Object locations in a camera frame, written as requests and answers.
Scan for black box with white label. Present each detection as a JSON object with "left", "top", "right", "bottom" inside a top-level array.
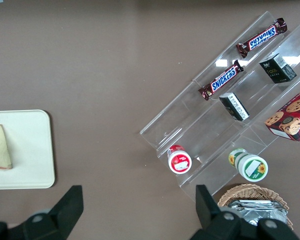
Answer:
[{"left": 218, "top": 92, "right": 250, "bottom": 122}]

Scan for silver foil packets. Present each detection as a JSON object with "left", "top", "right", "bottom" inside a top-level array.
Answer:
[{"left": 226, "top": 199, "right": 289, "bottom": 227}]

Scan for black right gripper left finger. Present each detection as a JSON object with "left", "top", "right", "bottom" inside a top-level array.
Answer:
[{"left": 0, "top": 184, "right": 84, "bottom": 240}]

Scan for green sunflower yogurt cup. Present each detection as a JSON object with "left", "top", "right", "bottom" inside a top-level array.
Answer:
[{"left": 227, "top": 148, "right": 269, "bottom": 182}]

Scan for cream plastic tray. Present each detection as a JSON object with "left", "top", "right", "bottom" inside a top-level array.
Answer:
[{"left": 0, "top": 109, "right": 56, "bottom": 191}]

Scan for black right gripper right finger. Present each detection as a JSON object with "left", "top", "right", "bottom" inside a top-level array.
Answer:
[{"left": 189, "top": 184, "right": 300, "bottom": 240}]

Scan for red plaid cookie box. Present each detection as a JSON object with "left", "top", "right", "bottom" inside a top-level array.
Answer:
[{"left": 263, "top": 85, "right": 300, "bottom": 142}]

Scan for red lidded yogurt cup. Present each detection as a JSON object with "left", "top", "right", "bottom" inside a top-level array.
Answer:
[{"left": 166, "top": 144, "right": 193, "bottom": 174}]

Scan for black box with gold print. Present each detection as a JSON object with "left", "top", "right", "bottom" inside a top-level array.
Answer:
[{"left": 259, "top": 52, "right": 298, "bottom": 85}]

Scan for Snickers chocolate bar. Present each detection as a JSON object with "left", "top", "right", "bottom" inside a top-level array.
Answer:
[
  {"left": 235, "top": 17, "right": 289, "bottom": 59},
  {"left": 198, "top": 59, "right": 245, "bottom": 101}
]

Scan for woven wicker basket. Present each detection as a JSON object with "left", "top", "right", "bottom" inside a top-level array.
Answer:
[{"left": 217, "top": 183, "right": 294, "bottom": 231}]

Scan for clear acrylic tiered display stand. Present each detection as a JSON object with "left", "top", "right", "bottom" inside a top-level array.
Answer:
[{"left": 139, "top": 10, "right": 300, "bottom": 198}]

